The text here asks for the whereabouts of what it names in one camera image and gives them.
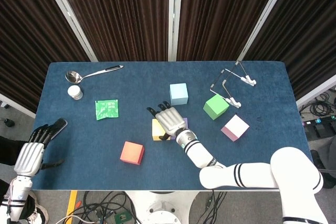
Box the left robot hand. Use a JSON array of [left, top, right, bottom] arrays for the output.
[[13, 123, 66, 177]]

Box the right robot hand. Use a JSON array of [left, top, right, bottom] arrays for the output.
[[146, 100, 187, 141]]

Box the yellow cube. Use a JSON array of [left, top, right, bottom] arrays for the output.
[[152, 118, 172, 142]]

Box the light blue cube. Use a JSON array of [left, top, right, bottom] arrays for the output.
[[169, 83, 189, 106]]

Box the green cube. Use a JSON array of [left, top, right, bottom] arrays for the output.
[[203, 94, 230, 121]]

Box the pink cube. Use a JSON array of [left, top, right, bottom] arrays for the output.
[[220, 114, 250, 142]]

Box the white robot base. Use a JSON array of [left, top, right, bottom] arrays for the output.
[[125, 191, 197, 224]]

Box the purple cube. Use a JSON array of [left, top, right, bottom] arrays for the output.
[[170, 118, 189, 141]]

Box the red cube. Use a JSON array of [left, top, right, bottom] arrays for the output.
[[120, 141, 145, 166]]

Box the black hair brush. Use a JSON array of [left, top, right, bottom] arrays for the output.
[[49, 118, 68, 141]]

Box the white sneaker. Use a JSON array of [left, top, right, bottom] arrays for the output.
[[26, 202, 50, 224]]

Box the yellow floor tape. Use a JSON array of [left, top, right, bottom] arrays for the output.
[[66, 190, 79, 218]]

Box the green foil packet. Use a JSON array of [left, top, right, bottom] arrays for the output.
[[94, 99, 119, 121]]

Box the blue table mat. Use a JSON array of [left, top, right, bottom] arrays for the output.
[[28, 61, 309, 191]]

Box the small white jar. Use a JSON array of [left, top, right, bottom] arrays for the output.
[[67, 85, 83, 101]]

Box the metal ladle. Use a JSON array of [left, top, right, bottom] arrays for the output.
[[65, 65, 124, 84]]

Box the green electronics box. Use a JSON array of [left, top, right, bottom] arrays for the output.
[[114, 211, 131, 224]]

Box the brown curtain panel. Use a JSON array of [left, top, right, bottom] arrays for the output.
[[54, 0, 170, 62], [0, 0, 91, 113], [176, 0, 284, 61], [244, 0, 336, 100]]

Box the white partition post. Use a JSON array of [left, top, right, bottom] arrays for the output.
[[237, 0, 294, 61], [167, 0, 184, 61], [39, 0, 98, 62], [296, 74, 336, 108], [0, 93, 36, 119]]

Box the white floor cable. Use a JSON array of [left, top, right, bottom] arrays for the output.
[[55, 215, 87, 224]]

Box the black floor cable bundle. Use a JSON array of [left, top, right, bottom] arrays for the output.
[[299, 91, 336, 120], [76, 191, 137, 224], [202, 191, 228, 224]]

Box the folding wire stand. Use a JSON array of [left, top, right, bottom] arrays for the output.
[[209, 60, 257, 109]]

